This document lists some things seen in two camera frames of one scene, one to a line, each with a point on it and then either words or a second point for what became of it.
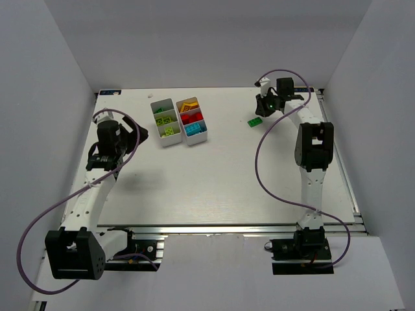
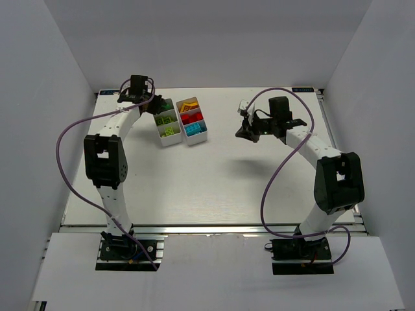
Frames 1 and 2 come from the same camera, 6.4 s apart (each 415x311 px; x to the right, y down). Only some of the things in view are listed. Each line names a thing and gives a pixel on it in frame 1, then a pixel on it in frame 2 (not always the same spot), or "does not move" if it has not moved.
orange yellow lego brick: [187, 106] does not move
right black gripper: [262, 105] -> [248, 130]
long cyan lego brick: [193, 128] does not move
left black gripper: [130, 135] -> [155, 105]
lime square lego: [160, 121] does not move
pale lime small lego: [169, 131] does not move
